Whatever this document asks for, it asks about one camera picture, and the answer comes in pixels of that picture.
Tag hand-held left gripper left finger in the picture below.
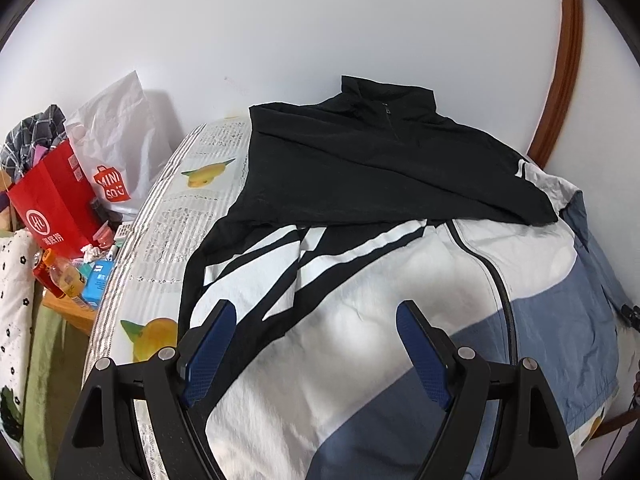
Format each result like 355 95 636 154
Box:
54 299 238 480

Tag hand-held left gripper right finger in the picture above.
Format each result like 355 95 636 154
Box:
395 300 581 480

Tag black white blue jacket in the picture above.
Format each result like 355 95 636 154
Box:
177 75 636 480

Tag blue box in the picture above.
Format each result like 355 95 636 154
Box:
80 260 116 311

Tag wooden side table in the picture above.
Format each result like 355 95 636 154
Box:
42 290 98 336

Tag green cloth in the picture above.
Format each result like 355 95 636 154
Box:
22 290 91 480

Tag orange drink bottle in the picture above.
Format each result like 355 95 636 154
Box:
34 250 88 306

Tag white floral cloth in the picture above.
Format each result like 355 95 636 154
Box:
0 230 38 461

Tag red paper bag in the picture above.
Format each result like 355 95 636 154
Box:
7 140 108 256

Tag white plastic bag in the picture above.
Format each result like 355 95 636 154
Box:
65 71 173 223

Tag grey plaid cloth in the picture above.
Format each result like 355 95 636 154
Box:
0 105 68 181

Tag brown wooden frame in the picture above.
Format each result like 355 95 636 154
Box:
527 0 586 166

